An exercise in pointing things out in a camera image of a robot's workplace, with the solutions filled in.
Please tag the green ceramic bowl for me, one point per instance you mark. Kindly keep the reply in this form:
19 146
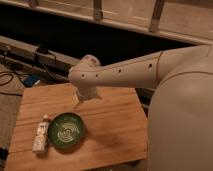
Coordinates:
66 130

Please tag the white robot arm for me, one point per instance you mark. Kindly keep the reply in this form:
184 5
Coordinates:
180 116

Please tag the white plastic bottle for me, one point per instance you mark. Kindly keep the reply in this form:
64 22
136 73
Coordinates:
40 140

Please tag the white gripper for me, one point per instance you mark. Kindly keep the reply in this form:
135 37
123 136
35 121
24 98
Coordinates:
84 94

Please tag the wooden table board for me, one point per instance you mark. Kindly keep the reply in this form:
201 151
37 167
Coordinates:
115 130

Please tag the blue object on floor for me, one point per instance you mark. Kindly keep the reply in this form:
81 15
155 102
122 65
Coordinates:
31 80

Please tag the white window frame rail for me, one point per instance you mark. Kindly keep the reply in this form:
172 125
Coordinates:
183 20

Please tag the black power adapter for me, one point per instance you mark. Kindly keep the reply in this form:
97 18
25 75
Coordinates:
42 50

